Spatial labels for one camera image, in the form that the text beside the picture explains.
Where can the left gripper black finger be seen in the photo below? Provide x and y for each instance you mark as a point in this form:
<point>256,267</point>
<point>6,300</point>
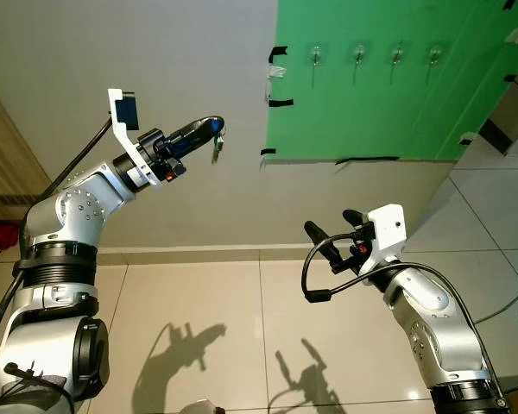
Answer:
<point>194,143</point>
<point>203,125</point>

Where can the dark key bunch green tag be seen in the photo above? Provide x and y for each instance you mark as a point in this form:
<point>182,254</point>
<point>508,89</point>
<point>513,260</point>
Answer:
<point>216,148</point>

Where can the robot silver left arm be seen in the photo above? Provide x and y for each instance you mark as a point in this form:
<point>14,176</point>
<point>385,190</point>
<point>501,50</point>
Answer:
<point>78,216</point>

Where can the robot silver right arm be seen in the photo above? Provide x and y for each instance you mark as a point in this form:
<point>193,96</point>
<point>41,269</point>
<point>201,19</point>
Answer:
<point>432,319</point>

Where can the large green hook board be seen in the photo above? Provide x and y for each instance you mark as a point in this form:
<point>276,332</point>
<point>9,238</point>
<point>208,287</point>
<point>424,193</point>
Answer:
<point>371,112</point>

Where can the black tape strip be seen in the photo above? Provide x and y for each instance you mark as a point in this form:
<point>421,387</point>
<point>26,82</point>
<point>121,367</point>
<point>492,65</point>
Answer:
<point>466,138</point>
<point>268,153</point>
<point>508,78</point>
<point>281,103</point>
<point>509,4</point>
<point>279,49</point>
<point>367,159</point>

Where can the wooden cabinet with vent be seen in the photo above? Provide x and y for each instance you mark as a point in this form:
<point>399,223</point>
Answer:
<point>4,155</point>

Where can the robot grey left leg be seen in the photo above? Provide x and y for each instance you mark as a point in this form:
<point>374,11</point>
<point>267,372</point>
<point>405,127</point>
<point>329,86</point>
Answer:
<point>197,407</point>

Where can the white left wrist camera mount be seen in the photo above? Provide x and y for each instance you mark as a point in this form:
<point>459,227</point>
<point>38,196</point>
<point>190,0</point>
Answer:
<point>129,147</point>

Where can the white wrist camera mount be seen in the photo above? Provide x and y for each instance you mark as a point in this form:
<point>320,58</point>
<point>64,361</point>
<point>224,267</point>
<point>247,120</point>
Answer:
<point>129,147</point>
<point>387,228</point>

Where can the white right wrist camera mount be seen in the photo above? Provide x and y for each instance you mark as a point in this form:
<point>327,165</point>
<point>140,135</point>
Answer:
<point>387,228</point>

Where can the clear adhesive wall hook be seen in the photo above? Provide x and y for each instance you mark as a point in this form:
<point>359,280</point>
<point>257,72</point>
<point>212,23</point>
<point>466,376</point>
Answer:
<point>358,54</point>
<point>397,53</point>
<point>315,57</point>
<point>435,53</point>

